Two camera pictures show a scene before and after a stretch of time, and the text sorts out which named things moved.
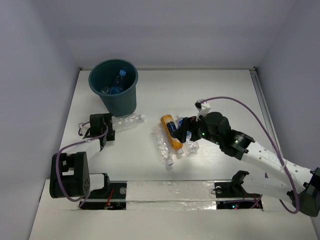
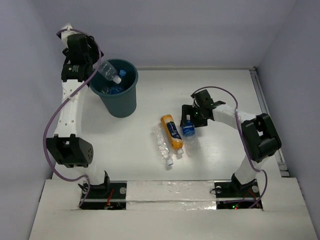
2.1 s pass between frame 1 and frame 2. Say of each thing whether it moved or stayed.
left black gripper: moved
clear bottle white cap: stayed
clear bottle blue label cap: stayed
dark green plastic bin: stayed
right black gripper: moved
